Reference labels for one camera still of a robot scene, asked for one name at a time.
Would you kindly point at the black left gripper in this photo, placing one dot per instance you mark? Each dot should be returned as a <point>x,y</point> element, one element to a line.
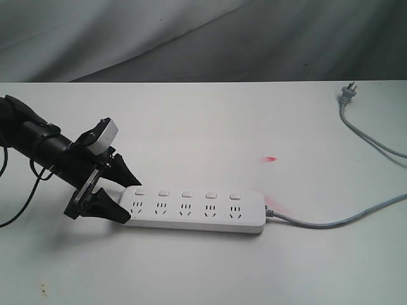
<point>76,165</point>

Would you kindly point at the white five-outlet power strip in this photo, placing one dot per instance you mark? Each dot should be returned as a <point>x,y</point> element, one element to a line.
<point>196,210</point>

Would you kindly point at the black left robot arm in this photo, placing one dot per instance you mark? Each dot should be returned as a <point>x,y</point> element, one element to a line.
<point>26,132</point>

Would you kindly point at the grey backdrop cloth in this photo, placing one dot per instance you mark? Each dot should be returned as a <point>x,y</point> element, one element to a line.
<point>202,41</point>

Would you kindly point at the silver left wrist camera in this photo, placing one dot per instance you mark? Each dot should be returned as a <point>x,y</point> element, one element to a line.
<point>100,138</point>

